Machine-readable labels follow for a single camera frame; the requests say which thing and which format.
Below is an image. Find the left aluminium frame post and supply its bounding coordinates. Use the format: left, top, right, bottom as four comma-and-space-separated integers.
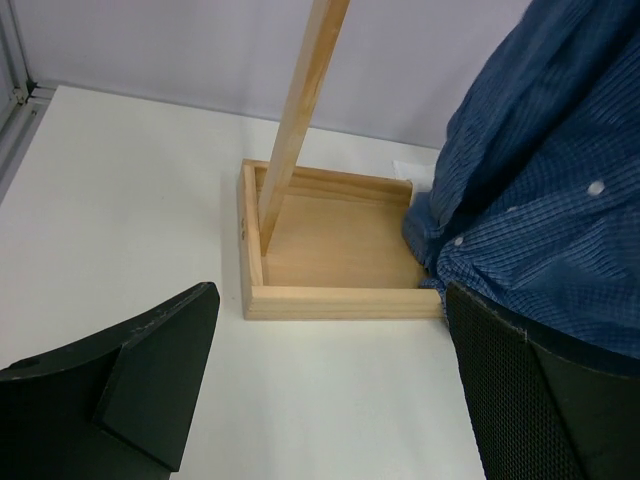
1, 0, 39, 156

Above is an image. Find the blue checked shirt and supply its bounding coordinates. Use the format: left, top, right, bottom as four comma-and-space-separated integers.
402, 1, 639, 357

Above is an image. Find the wooden clothes rack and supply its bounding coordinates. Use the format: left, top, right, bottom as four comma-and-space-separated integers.
238, 1, 442, 320

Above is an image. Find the white shirt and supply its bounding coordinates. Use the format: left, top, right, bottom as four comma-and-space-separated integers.
393, 161, 435, 192

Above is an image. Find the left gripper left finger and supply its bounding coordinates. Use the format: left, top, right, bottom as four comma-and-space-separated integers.
1, 282, 220, 479

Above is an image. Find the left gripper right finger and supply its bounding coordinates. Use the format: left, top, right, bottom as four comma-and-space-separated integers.
445, 283, 639, 479

